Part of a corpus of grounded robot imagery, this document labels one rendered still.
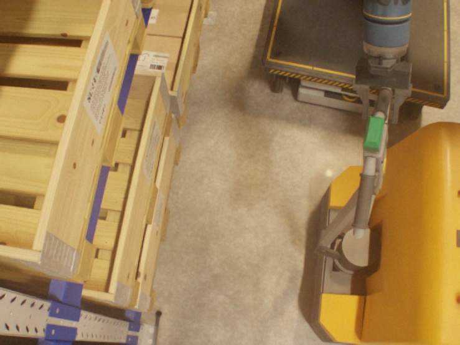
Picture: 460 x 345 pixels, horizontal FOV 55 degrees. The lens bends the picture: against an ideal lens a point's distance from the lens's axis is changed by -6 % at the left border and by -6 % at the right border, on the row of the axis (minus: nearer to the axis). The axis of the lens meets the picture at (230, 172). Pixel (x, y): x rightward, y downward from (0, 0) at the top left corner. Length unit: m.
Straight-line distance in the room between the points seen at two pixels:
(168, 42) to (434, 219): 1.47
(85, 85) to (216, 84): 1.78
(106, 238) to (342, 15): 1.74
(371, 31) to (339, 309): 1.31
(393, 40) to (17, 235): 0.98
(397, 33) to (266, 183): 1.59
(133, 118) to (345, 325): 1.22
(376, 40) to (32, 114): 0.88
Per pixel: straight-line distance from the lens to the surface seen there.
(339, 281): 2.15
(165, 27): 2.42
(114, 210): 1.75
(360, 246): 2.04
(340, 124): 2.72
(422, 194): 1.77
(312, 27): 2.61
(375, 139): 1.09
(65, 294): 1.28
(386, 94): 1.28
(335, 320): 2.08
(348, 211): 1.57
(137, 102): 1.89
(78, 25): 1.42
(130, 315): 2.15
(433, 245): 1.69
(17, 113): 1.32
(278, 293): 2.40
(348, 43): 2.58
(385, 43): 1.09
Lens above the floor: 2.37
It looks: 69 degrees down
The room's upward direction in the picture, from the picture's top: 2 degrees counter-clockwise
